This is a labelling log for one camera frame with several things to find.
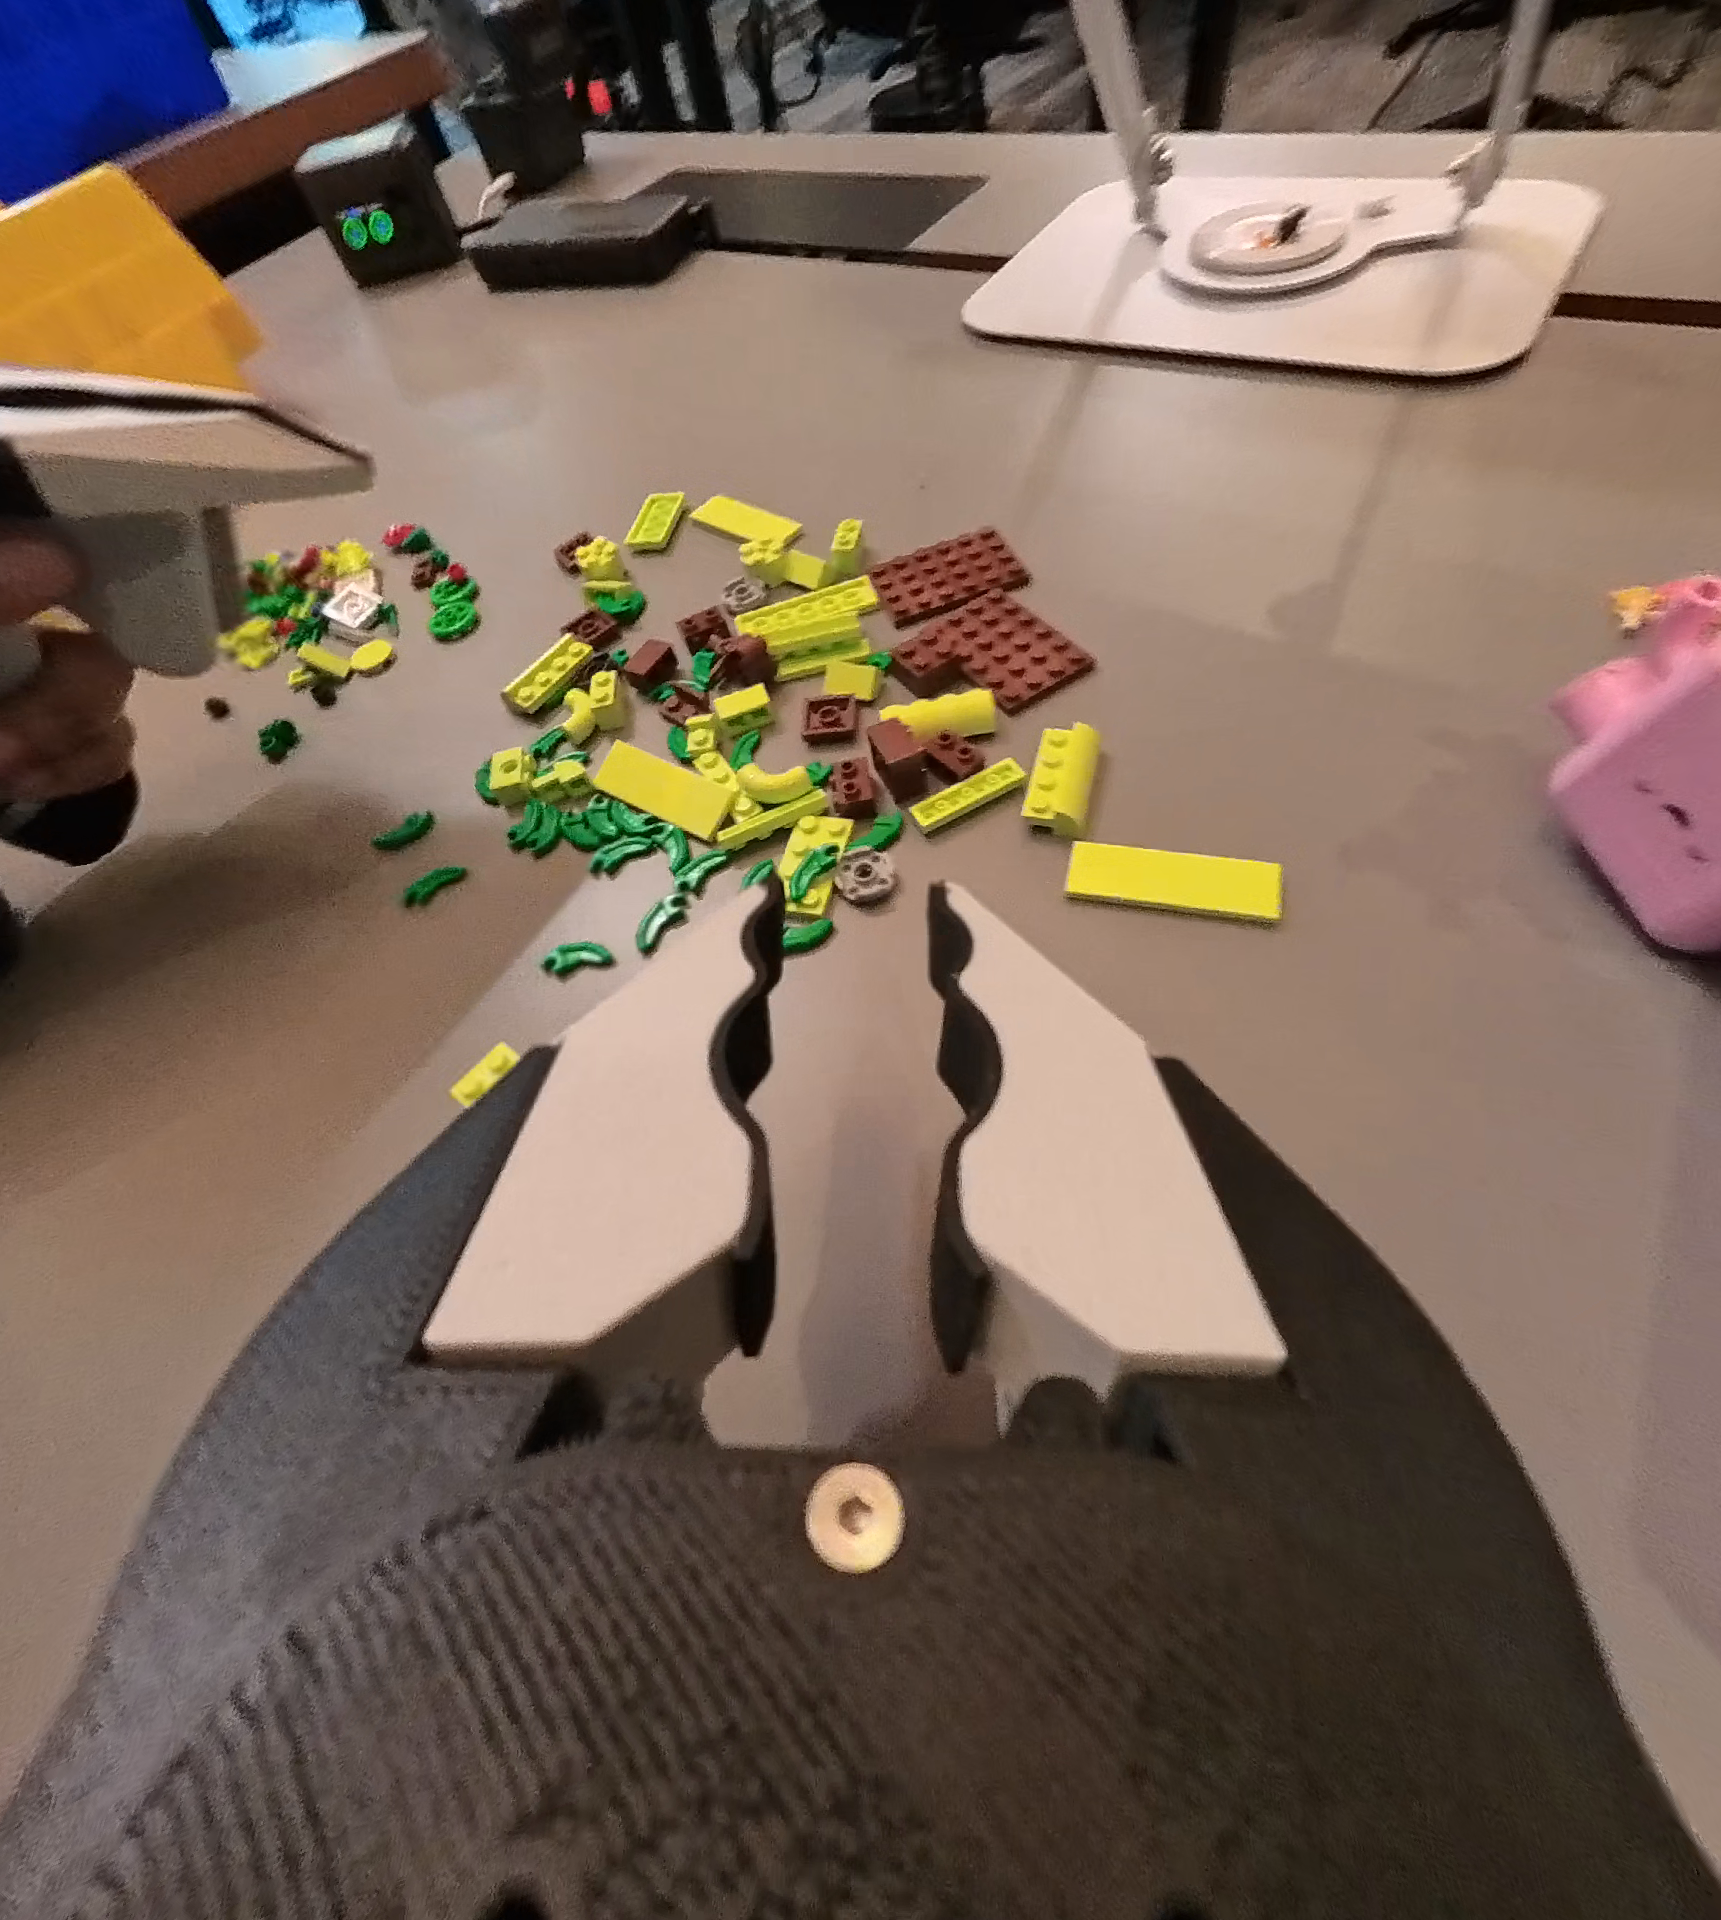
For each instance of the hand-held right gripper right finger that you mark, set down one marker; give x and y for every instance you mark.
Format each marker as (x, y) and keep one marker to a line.
(1116, 1200)

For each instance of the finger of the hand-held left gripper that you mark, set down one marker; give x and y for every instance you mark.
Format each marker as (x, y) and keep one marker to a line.
(200, 465)
(81, 403)

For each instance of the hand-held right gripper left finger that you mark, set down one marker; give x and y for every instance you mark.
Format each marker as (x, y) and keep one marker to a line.
(606, 1200)

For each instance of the yellow and brown lego assembly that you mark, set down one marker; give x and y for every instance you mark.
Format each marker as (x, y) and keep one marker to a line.
(489, 1073)

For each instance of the person's left hand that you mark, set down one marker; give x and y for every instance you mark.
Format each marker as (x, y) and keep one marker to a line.
(81, 704)

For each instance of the yellow plastic bin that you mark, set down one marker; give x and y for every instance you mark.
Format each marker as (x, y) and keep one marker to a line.
(64, 284)

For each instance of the pile of small toy pieces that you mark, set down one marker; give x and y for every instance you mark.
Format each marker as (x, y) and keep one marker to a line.
(350, 608)

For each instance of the black charger green display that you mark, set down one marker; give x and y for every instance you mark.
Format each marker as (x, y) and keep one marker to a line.
(372, 210)

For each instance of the black power adapter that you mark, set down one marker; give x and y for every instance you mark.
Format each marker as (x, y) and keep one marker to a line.
(523, 143)

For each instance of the pile of toy bricks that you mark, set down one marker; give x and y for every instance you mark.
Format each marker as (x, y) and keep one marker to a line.
(1012, 645)

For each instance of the pink toy planter figure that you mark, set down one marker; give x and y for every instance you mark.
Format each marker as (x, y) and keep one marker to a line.
(1669, 780)

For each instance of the white book stand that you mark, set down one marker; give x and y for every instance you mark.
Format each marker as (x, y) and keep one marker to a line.
(1400, 301)

